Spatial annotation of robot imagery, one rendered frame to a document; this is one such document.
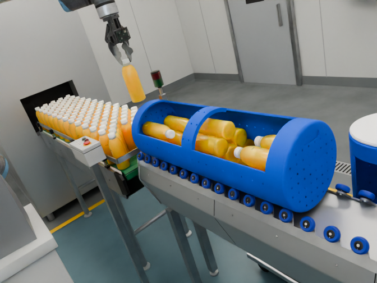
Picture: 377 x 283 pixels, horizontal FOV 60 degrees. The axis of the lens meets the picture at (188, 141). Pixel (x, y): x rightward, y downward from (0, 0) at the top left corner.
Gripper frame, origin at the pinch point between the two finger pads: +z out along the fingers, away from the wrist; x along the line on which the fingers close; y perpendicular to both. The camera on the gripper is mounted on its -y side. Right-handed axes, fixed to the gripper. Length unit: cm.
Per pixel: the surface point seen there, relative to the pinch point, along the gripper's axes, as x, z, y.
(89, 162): -31, 41, -16
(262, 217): -8, 58, 73
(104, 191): -29, 62, -26
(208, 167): -11, 41, 56
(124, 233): -28, 94, -29
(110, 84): 150, 53, -414
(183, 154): -11, 38, 43
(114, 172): -21, 53, -19
